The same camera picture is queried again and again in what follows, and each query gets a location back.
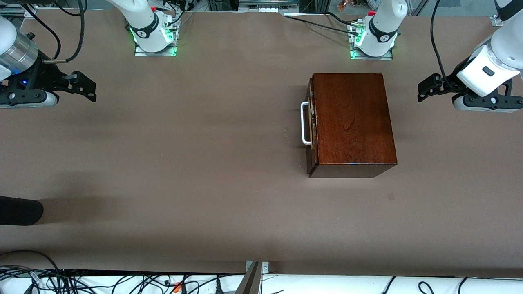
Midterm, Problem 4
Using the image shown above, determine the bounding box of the wooden drawer with white handle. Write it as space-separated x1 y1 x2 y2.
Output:
301 92 318 152

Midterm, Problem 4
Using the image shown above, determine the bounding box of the dark brown wooden cabinet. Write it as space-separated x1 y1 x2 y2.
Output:
306 73 398 178

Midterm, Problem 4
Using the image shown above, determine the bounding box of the black rounded padded object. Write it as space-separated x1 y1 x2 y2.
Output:
0 196 44 226

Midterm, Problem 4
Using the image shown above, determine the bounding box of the grey power strip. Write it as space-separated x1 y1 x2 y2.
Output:
238 0 299 13

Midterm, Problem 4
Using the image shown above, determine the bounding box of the white ledge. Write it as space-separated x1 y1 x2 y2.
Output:
0 267 523 294

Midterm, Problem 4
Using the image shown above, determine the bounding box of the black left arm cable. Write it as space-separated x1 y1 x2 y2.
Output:
431 0 460 93

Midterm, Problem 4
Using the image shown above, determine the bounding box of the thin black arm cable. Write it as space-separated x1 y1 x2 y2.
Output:
20 3 62 60

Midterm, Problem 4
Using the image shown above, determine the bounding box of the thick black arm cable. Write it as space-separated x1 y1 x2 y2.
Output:
43 0 87 65

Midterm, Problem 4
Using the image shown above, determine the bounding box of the aluminium rail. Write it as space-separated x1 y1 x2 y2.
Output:
0 5 38 18

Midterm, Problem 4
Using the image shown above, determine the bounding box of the long black cable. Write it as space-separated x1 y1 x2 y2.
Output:
284 14 360 36

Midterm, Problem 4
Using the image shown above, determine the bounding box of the black arched cable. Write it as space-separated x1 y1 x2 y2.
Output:
0 249 62 273

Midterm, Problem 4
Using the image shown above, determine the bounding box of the white tagged cable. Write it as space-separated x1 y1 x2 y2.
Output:
25 269 43 294

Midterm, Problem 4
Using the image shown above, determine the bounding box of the aluminium bracket with profile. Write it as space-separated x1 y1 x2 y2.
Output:
235 260 270 294

